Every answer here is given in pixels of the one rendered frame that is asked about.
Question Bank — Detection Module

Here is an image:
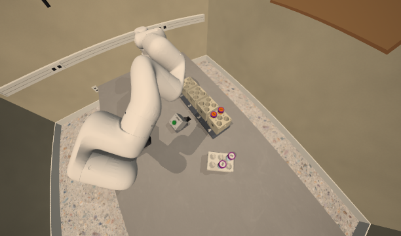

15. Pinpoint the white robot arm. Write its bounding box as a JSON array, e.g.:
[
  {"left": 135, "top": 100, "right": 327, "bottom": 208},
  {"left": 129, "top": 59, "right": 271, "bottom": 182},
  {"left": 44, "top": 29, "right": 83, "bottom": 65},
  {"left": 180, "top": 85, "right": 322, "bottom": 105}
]
[{"left": 67, "top": 26, "right": 185, "bottom": 190}]

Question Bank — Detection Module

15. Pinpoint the beige bucket adapter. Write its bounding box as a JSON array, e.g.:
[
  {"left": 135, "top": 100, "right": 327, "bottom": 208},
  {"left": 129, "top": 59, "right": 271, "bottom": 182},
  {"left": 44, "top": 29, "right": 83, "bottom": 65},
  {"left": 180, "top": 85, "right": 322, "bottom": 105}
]
[
  {"left": 197, "top": 96, "right": 219, "bottom": 121},
  {"left": 207, "top": 110, "right": 232, "bottom": 135},
  {"left": 187, "top": 86, "right": 208, "bottom": 109},
  {"left": 182, "top": 77, "right": 198, "bottom": 98}
]

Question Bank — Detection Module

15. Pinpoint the beige tube rack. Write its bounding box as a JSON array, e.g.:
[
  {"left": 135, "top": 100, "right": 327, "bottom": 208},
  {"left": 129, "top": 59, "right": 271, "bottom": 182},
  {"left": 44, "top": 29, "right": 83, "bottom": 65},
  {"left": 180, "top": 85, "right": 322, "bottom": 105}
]
[{"left": 206, "top": 152, "right": 233, "bottom": 172}]

